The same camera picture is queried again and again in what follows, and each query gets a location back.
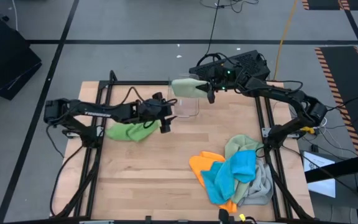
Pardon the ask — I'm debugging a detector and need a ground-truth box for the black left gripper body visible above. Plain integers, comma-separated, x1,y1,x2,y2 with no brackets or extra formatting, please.
137,98,173,123

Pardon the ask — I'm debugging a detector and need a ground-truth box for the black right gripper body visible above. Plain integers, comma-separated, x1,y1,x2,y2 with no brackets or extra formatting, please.
211,65,241,91

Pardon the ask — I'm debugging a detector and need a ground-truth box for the pale green microfiber towel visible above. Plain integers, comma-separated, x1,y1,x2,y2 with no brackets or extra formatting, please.
171,77,210,99
224,134,264,205

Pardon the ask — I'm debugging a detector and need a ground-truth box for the clear plastic bin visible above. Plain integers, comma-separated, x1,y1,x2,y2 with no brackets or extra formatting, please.
165,73,200,119

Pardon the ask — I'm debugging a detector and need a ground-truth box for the bright green microfiber towel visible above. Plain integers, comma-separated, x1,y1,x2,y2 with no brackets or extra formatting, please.
105,119,162,143

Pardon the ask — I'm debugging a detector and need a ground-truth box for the orange microfiber towel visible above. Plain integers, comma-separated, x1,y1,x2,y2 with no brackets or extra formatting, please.
188,151,239,214

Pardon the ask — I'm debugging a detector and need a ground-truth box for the blue microfiber towel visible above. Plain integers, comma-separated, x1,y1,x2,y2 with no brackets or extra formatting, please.
200,150,257,205

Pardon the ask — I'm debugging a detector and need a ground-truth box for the grey microfiber towel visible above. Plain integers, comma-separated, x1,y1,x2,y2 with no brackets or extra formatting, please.
237,158,275,207

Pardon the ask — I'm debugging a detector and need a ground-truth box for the black perforated computer case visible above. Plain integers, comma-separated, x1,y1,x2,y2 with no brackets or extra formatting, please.
188,49,272,83

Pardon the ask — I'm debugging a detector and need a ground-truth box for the black device with yellow tag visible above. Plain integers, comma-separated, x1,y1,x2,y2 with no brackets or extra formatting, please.
218,208,257,224

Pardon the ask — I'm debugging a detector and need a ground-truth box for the large hazard striped floor mat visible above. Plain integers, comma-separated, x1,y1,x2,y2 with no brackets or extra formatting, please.
314,45,358,156

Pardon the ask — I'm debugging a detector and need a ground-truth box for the white display screen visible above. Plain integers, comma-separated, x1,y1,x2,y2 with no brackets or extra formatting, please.
303,151,337,198

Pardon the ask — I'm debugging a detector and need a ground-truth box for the black metal beam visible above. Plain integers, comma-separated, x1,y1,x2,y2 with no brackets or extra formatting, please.
305,152,358,184

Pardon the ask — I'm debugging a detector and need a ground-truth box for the black floor box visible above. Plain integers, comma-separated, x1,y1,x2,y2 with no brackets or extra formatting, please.
0,17,43,101

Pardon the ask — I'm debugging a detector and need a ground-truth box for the black floor cable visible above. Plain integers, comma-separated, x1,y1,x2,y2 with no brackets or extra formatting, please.
196,0,224,67

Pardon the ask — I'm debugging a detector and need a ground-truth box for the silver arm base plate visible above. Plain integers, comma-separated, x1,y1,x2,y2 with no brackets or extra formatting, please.
261,127,276,138

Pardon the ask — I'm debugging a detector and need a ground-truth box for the yellow floor cable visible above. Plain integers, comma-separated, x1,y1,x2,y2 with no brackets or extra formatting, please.
273,0,300,81

